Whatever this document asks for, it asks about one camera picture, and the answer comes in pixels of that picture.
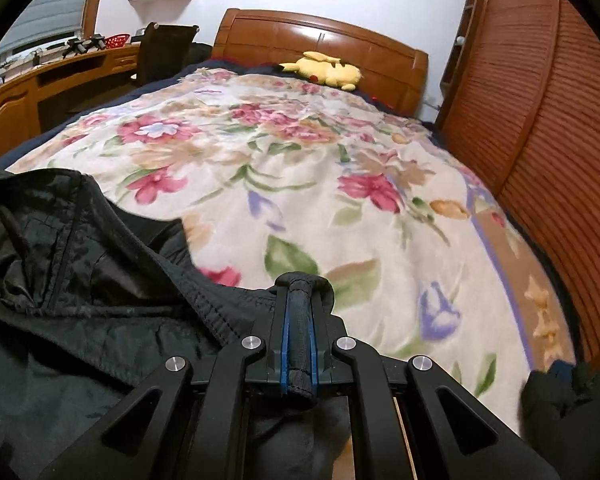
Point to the grey window blind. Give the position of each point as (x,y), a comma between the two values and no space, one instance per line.
(50,5)

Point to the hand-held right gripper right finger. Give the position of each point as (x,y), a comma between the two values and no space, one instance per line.
(380,390)

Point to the wooden louvered wardrobe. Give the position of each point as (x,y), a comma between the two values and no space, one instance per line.
(555,110)

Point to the dark chair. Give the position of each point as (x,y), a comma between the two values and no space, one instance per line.
(167,52)

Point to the wooden bed headboard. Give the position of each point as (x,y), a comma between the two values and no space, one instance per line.
(290,35)

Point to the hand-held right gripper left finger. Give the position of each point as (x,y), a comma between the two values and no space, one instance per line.
(230,390)

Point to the dark cloth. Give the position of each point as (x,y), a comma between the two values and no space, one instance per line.
(560,400)

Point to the wooden desk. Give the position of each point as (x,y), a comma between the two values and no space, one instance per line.
(15,100)

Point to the black jacket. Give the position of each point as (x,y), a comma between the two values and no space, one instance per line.
(80,270)

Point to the yellow plush toy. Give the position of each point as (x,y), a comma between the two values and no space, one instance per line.
(330,72)

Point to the red basket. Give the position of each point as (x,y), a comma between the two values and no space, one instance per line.
(116,40)

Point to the floral blanket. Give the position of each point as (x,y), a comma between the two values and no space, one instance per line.
(305,185)

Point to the wooden open shelf unit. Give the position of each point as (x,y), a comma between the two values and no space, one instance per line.
(462,25)

